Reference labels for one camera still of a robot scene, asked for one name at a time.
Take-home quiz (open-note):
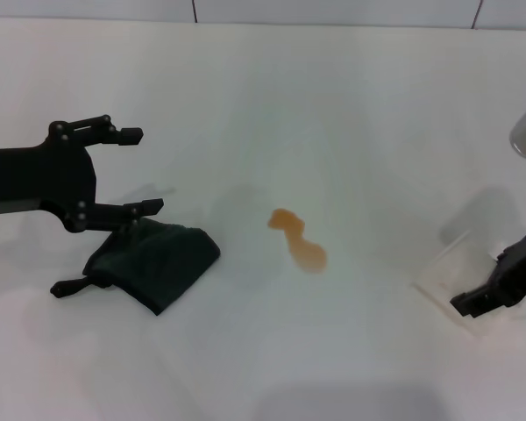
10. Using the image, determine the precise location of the orange-brown liquid stain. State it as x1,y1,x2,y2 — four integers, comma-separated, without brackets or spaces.
267,208,329,276

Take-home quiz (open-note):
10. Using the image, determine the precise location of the dark blue rag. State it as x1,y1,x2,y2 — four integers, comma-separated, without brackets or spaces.
49,217,222,317

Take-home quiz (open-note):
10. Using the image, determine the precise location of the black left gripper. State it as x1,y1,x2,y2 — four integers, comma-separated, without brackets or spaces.
0,114,165,233

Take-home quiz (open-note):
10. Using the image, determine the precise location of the white paper cup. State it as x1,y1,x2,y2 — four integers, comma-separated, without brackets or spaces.
414,230,508,337

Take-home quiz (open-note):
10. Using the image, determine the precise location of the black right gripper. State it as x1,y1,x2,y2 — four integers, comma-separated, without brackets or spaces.
449,225,526,318

